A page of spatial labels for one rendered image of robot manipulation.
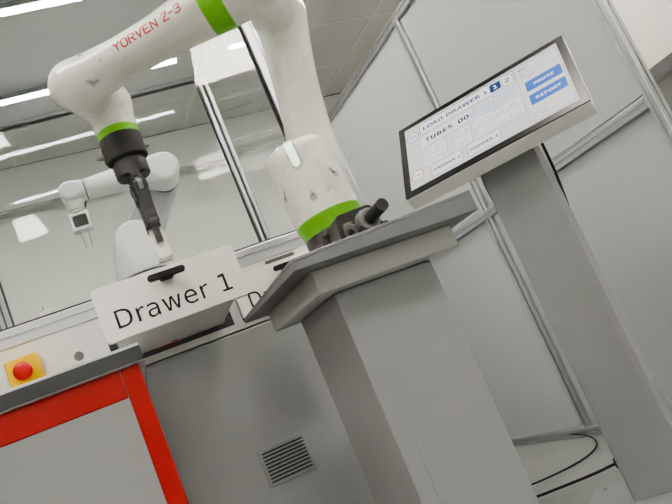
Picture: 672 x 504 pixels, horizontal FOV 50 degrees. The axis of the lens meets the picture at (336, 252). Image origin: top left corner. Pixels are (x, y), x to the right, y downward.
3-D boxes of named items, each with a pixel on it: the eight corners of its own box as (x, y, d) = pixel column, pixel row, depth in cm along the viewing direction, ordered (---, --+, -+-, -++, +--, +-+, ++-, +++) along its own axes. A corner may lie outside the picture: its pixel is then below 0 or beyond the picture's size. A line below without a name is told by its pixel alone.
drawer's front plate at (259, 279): (349, 279, 185) (333, 241, 187) (244, 319, 176) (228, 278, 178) (347, 281, 187) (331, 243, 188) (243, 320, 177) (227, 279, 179)
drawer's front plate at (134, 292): (250, 292, 145) (230, 243, 147) (107, 344, 136) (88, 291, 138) (249, 294, 147) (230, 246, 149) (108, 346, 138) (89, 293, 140)
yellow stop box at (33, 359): (45, 381, 158) (35, 350, 160) (12, 393, 156) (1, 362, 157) (49, 383, 163) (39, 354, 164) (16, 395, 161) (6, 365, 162)
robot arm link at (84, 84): (225, 44, 149) (203, 1, 151) (205, 21, 138) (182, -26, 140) (79, 129, 153) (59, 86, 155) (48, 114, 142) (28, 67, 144)
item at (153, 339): (239, 290, 147) (228, 263, 148) (114, 335, 138) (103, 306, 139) (222, 326, 184) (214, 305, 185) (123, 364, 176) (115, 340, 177)
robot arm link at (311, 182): (372, 221, 143) (330, 140, 146) (360, 208, 127) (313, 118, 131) (314, 252, 144) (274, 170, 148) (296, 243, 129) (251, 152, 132)
